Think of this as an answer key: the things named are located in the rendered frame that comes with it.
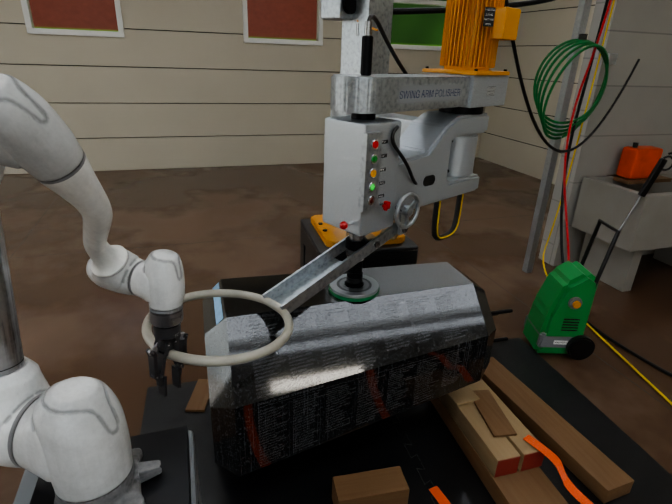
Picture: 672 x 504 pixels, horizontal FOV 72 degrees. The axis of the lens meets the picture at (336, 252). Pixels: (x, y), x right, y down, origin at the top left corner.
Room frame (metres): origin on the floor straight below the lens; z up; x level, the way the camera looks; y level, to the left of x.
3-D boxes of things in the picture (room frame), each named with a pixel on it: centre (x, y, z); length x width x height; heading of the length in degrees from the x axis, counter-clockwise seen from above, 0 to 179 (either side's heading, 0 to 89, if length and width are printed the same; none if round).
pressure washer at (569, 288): (2.65, -1.49, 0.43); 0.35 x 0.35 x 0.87; 1
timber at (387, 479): (1.39, -0.18, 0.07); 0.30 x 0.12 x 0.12; 103
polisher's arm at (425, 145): (2.05, -0.37, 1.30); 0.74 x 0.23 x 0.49; 134
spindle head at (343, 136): (1.84, -0.14, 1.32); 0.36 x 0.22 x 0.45; 134
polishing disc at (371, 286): (1.78, -0.08, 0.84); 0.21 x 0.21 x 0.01
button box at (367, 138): (1.65, -0.11, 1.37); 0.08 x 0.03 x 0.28; 134
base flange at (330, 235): (2.72, -0.12, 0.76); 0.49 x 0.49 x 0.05; 16
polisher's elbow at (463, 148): (2.24, -0.55, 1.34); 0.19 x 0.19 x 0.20
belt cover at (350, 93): (2.03, -0.33, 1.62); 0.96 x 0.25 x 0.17; 134
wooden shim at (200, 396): (2.01, 0.71, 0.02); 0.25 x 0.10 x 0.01; 1
